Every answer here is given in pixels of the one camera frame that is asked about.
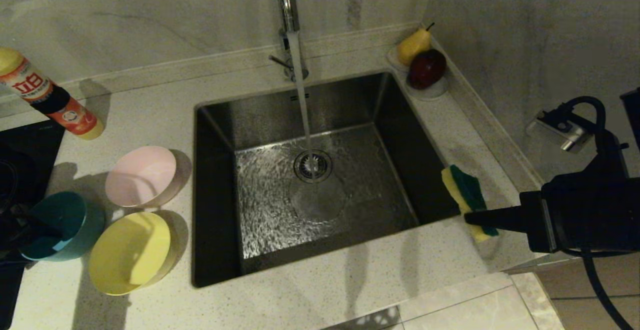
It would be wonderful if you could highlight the blue plastic bowl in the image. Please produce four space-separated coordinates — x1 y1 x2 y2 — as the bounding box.
20 191 106 262

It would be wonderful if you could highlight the green and yellow sponge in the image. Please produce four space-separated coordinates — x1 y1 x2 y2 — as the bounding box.
441 164 500 244

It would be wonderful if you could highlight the dish soap bottle orange label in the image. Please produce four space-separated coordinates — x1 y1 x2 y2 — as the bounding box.
0 46 106 141

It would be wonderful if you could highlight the stainless steel sink basin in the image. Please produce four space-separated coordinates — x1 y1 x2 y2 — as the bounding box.
191 71 471 288

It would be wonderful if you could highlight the black glass cooktop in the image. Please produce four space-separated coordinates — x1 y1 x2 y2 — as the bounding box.
0 121 66 328

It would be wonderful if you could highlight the wood tone cabinet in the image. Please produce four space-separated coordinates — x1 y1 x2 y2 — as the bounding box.
535 255 640 330

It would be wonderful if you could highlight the yellow plastic bowl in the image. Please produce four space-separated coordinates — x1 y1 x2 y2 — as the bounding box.
88 211 178 296

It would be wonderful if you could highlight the pink plastic bowl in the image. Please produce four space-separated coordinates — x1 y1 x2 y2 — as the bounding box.
104 145 183 208

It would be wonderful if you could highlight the small white dish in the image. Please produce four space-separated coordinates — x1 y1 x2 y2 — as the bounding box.
386 45 449 101

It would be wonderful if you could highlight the dark red apple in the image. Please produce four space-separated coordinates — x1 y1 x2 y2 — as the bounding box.
407 49 447 90

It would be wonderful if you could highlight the round metal drain strainer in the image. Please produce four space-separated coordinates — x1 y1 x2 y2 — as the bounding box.
294 150 334 184

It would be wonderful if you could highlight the yellow pear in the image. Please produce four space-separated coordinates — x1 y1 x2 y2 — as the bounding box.
397 23 435 67

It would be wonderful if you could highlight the running water stream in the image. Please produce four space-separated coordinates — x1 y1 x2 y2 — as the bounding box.
287 31 318 170

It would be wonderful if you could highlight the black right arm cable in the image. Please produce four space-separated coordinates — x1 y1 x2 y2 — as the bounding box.
559 96 638 330

